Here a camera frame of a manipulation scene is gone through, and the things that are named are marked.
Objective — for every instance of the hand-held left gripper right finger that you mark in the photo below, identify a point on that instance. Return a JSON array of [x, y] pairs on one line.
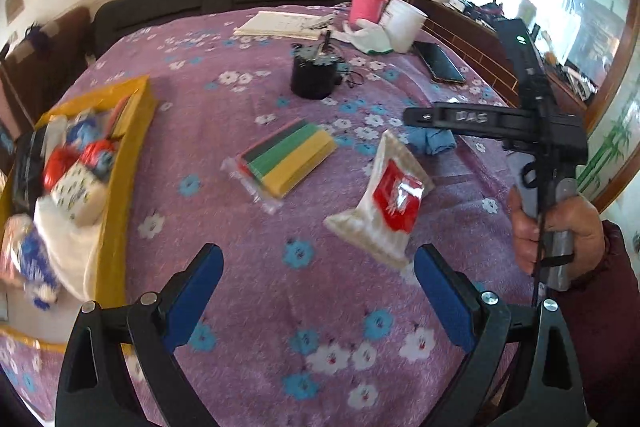
[[445, 304]]

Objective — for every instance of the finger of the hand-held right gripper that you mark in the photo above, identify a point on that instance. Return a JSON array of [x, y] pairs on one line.
[[465, 118]]

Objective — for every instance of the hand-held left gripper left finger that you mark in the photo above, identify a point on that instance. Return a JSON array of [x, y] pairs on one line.
[[195, 299]]

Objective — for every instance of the yellow box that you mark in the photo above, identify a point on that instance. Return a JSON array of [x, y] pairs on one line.
[[117, 217]]

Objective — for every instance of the tissue pack with red label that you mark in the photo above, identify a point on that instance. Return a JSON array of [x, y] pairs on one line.
[[370, 217]]

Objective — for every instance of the white floral packet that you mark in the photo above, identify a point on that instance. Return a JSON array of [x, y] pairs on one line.
[[80, 192]]

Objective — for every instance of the red and blue cloth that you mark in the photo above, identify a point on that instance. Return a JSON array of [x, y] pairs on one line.
[[102, 157]]

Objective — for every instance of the person's right forearm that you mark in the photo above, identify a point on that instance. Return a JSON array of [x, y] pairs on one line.
[[615, 317]]

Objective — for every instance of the person's right hand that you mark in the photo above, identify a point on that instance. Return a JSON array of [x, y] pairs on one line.
[[585, 227]]

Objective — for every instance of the black smartphone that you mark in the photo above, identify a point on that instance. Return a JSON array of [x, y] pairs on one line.
[[440, 63]]

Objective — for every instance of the purple floral bedsheet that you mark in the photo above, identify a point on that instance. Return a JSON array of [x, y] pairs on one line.
[[280, 287]]

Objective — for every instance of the white cup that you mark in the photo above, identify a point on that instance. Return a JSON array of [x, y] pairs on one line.
[[402, 27]]

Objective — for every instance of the white cloth with green trim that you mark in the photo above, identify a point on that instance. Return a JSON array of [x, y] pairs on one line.
[[370, 38]]

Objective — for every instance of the pink cup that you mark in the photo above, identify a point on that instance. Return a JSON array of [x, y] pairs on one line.
[[365, 9]]

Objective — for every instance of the black cup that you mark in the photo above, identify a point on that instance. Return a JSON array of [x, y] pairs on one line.
[[312, 79]]

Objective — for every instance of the pack of coloured sponges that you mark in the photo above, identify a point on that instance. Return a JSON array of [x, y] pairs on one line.
[[290, 157]]

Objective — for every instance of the open notebook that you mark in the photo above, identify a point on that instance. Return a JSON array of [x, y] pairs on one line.
[[280, 24]]

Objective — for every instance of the brown wooden furniture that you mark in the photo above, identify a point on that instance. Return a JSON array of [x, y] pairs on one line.
[[50, 52]]

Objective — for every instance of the wooden window frame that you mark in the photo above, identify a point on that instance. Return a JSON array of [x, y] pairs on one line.
[[480, 57]]

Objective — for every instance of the small wall plaque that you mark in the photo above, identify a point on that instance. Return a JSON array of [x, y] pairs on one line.
[[15, 4]]

